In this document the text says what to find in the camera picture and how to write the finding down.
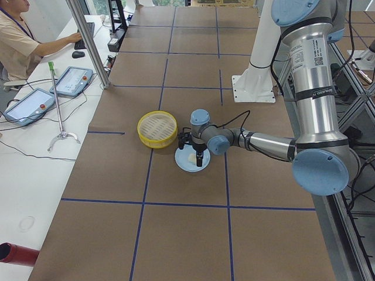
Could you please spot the yellow steamer basket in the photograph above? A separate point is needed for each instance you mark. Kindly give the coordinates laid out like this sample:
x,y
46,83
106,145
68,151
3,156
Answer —
x,y
157,129

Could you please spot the seated person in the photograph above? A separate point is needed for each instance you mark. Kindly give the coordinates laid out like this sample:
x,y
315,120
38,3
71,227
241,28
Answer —
x,y
20,52

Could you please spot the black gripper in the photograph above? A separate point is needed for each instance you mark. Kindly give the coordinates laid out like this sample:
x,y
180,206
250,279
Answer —
x,y
198,147

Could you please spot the teach pendant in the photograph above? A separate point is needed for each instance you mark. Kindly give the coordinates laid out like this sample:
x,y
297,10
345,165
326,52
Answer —
x,y
73,81
30,108

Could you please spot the teach pendant near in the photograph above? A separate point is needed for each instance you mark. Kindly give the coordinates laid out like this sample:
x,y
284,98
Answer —
x,y
30,108

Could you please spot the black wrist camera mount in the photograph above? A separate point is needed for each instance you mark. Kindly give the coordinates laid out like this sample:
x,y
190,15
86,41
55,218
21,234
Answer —
x,y
184,138

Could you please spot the teach pendant far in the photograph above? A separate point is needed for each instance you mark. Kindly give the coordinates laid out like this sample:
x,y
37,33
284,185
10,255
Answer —
x,y
73,81

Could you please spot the black computer mouse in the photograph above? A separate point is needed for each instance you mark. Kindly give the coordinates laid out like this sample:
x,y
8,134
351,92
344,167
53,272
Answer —
x,y
78,54

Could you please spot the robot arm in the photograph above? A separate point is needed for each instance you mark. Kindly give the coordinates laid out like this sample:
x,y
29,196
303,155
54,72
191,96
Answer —
x,y
322,161

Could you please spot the light blue plate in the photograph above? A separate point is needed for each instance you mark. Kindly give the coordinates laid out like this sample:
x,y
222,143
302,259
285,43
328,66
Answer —
x,y
181,159

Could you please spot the aluminium frame post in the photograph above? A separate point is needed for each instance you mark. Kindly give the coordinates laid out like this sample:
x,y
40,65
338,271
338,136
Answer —
x,y
81,23

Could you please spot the metal reacher grabber tool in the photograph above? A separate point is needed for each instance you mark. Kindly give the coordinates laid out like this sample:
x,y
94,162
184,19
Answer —
x,y
63,134

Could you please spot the white column pedestal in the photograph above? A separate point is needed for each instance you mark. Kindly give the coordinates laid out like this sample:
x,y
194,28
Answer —
x,y
255,83

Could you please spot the red cylinder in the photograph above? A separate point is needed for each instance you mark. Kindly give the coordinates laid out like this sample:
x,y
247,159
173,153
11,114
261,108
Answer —
x,y
18,255

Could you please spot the white steamed bun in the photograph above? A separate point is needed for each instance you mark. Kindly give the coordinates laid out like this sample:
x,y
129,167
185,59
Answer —
x,y
192,158

